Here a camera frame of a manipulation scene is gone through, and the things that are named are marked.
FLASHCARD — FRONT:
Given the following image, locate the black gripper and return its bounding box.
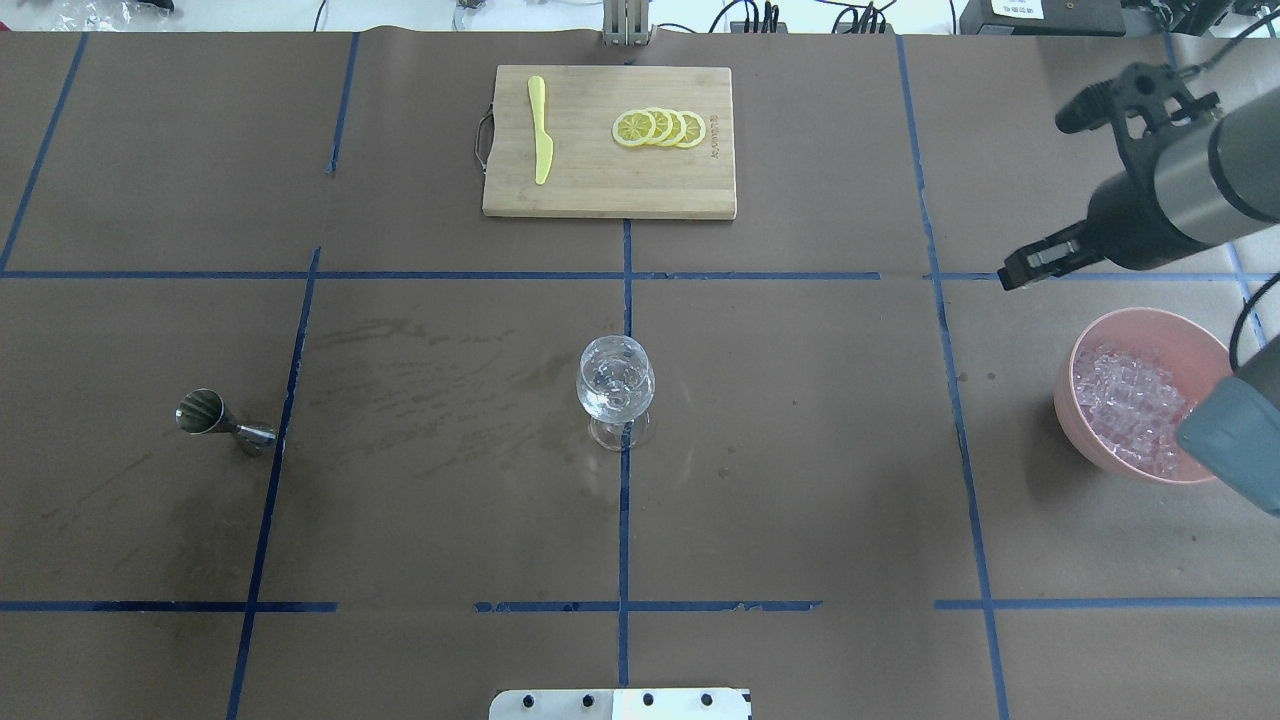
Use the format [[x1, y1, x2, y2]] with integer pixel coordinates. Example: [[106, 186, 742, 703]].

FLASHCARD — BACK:
[[997, 173, 1212, 291]]

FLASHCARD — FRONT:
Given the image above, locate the steel double jigger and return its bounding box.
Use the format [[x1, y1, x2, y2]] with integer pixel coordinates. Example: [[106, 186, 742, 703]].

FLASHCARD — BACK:
[[174, 388, 278, 457]]

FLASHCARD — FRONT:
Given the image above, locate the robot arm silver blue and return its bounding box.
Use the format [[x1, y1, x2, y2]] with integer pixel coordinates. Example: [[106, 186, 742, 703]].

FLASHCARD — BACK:
[[997, 79, 1277, 516]]

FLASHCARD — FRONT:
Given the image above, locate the clear ice cubes pile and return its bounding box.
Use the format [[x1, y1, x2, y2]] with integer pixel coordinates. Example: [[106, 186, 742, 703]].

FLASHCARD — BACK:
[[1070, 343, 1194, 480]]

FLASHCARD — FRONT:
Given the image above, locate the clear wine glass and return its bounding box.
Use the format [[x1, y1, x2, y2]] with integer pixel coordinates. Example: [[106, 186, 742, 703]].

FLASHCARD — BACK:
[[575, 334, 657, 454]]

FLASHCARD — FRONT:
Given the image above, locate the pink bowl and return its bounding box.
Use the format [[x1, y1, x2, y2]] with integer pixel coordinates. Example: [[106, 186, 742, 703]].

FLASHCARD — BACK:
[[1053, 307, 1229, 487]]

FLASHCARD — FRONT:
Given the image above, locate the black power box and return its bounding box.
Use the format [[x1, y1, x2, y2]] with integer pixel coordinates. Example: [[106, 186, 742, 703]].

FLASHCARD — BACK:
[[957, 1, 1126, 37]]

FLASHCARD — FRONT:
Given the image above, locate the lemon slice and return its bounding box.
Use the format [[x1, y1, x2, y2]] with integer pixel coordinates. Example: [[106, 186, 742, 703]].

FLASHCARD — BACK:
[[611, 110, 658, 149], [655, 108, 687, 147], [675, 111, 707, 149], [643, 108, 666, 146]]

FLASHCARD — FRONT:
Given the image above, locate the bamboo cutting board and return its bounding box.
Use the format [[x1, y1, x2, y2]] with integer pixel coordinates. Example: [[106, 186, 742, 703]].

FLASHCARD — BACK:
[[483, 64, 739, 222]]

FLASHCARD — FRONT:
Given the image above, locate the yellow plastic knife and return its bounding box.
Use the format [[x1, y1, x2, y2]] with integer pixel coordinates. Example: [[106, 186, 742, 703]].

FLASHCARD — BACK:
[[527, 76, 556, 186]]

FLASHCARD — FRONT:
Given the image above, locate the clear plastic bag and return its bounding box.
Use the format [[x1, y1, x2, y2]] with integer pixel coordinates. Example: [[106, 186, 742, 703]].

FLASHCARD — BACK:
[[47, 1, 177, 32]]

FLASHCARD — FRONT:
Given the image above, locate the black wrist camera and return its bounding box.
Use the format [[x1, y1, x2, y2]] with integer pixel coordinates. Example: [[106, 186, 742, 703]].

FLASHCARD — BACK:
[[1055, 61, 1225, 170]]

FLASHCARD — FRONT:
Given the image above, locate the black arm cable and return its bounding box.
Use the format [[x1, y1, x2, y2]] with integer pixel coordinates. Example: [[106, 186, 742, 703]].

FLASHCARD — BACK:
[[1170, 10, 1280, 373]]

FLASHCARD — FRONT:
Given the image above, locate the aluminium frame post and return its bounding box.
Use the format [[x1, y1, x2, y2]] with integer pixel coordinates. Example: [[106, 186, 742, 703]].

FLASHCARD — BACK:
[[602, 0, 653, 47]]

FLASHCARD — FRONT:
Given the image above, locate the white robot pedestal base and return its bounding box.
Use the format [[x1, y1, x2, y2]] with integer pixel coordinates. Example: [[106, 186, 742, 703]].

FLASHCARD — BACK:
[[488, 687, 754, 719]]

